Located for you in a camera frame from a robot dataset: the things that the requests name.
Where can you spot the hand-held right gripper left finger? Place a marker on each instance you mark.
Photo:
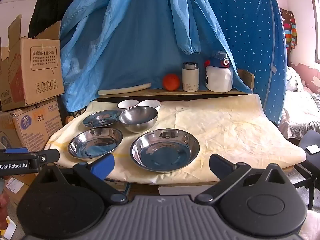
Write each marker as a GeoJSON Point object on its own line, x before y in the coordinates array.
{"type": "Point", "coordinates": [103, 167]}

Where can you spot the round wooden knob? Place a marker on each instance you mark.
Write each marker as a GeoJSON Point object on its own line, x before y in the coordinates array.
{"type": "Point", "coordinates": [70, 119]}

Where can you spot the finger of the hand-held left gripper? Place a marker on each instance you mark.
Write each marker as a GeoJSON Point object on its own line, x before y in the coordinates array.
{"type": "Point", "coordinates": [48, 157]}

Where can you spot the window frame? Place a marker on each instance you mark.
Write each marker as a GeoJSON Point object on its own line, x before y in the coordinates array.
{"type": "Point", "coordinates": [315, 25]}

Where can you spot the black chair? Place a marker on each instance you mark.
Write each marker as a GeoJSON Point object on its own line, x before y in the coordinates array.
{"type": "Point", "coordinates": [311, 170]}

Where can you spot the open cardboard box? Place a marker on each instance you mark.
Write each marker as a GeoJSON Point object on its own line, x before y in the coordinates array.
{"type": "Point", "coordinates": [27, 75]}

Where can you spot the striped hanging cloth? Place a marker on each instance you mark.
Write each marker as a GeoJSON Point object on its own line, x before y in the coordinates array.
{"type": "Point", "coordinates": [291, 30]}

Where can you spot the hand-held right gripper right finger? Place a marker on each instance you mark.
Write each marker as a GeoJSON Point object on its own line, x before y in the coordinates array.
{"type": "Point", "coordinates": [220, 166]}

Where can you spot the printed cardboard box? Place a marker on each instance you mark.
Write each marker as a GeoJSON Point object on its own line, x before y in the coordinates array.
{"type": "Point", "coordinates": [32, 127]}

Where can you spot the medium steel plate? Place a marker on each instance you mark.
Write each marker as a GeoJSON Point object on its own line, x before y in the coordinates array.
{"type": "Point", "coordinates": [95, 143]}

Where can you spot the cream table cover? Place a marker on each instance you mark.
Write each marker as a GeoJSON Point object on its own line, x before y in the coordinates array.
{"type": "Point", "coordinates": [225, 130]}

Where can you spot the white paper roll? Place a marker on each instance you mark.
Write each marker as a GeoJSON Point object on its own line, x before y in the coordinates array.
{"type": "Point", "coordinates": [125, 89]}

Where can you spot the person's left hand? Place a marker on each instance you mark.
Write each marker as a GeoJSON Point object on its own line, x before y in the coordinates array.
{"type": "Point", "coordinates": [3, 211]}

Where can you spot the blue jacket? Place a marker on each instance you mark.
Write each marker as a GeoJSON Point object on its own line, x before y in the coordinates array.
{"type": "Point", "coordinates": [140, 30]}

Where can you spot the white bedding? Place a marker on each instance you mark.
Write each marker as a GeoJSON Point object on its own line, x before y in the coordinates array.
{"type": "Point", "coordinates": [300, 110]}

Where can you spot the wooden board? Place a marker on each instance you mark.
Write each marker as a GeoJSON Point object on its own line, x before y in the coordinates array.
{"type": "Point", "coordinates": [175, 92]}

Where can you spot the white thermos flask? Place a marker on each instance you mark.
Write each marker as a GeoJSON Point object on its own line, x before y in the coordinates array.
{"type": "Point", "coordinates": [190, 78]}

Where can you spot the cardboard parcel white label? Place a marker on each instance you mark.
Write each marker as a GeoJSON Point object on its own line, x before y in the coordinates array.
{"type": "Point", "coordinates": [17, 187]}

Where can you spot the white water bottle blue lid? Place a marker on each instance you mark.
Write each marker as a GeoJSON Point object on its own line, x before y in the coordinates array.
{"type": "Point", "coordinates": [218, 78]}

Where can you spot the white bowl red rim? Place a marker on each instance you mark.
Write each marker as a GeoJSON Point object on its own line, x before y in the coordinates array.
{"type": "Point", "coordinates": [150, 103]}
{"type": "Point", "coordinates": [127, 104]}

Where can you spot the small steel plate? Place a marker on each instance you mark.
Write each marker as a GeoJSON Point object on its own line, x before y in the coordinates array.
{"type": "Point", "coordinates": [101, 118]}

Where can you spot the orange tomato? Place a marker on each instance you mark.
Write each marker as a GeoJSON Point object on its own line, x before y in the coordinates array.
{"type": "Point", "coordinates": [171, 82]}

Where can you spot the black garment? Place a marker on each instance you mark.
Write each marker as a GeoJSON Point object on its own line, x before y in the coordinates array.
{"type": "Point", "coordinates": [50, 7]}

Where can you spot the smartphone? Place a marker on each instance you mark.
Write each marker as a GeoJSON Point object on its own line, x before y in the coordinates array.
{"type": "Point", "coordinates": [313, 149]}

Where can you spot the steel bowl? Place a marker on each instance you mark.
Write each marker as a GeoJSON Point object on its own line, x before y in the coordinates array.
{"type": "Point", "coordinates": [137, 118]}

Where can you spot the blue polka-dot fabric wardrobe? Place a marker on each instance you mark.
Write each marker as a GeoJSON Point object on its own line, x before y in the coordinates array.
{"type": "Point", "coordinates": [245, 30]}

